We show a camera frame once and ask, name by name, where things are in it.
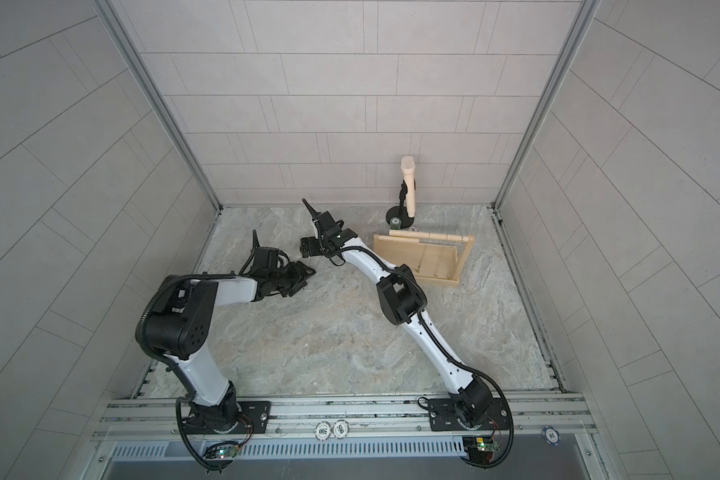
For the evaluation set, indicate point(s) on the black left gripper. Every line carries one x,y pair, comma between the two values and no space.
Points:
299,277

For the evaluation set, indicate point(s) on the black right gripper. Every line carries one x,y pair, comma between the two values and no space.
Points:
317,245

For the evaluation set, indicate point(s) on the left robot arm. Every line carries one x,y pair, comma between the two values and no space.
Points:
176,323

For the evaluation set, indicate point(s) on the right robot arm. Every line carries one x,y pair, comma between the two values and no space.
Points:
403,302

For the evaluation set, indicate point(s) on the wooden jewelry display stand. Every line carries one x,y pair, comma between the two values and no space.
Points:
434,258

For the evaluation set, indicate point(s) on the aluminium corner profile left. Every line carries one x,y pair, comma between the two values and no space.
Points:
115,28

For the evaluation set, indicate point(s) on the aluminium corner profile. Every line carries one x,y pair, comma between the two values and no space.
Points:
579,27
115,28

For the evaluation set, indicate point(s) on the left green circuit board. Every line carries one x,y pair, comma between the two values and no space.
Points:
223,451

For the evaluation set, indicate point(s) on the green circuit board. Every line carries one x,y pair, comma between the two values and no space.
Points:
480,450
223,451

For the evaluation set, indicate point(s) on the ventilation grille strip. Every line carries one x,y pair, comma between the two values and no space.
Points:
304,448

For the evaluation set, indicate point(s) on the right green circuit board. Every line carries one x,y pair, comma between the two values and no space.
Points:
480,450

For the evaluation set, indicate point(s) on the blue poker chip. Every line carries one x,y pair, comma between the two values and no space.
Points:
551,435

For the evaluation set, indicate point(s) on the aluminium corner profile right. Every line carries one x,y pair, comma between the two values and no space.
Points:
579,27

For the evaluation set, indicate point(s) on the left poker chip on rail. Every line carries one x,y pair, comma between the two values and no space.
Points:
323,431

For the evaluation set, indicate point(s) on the poker chip on rail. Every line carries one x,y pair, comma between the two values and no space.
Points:
323,431
340,429

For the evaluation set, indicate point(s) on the right poker chip on rail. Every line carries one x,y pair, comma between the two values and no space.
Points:
340,429

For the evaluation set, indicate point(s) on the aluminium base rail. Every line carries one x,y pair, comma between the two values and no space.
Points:
294,417

